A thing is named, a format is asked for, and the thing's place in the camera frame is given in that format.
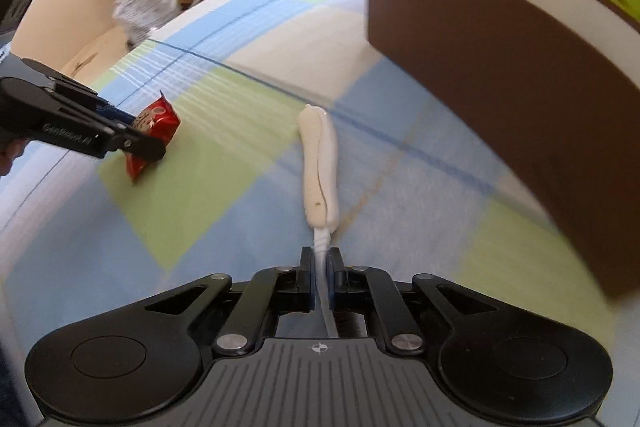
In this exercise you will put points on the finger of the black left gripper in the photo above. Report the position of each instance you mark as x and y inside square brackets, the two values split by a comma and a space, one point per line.
[79, 93]
[37, 113]

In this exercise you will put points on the white hairbrush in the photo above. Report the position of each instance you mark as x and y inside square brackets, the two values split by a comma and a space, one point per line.
[320, 151]

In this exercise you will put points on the checkered tablecloth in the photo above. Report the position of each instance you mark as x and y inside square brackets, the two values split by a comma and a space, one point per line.
[419, 192]

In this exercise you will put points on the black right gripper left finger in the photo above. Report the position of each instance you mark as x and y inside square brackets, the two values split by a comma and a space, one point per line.
[267, 296]

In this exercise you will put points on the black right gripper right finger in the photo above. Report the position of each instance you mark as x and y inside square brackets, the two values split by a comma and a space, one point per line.
[366, 302]

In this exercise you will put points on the brown cardboard storage box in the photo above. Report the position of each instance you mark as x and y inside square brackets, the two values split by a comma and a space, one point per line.
[552, 87]

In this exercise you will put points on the clear printed plastic bag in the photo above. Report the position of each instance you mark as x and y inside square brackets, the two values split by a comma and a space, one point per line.
[139, 18]

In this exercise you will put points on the red snack packet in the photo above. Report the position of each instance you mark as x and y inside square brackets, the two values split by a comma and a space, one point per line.
[156, 124]

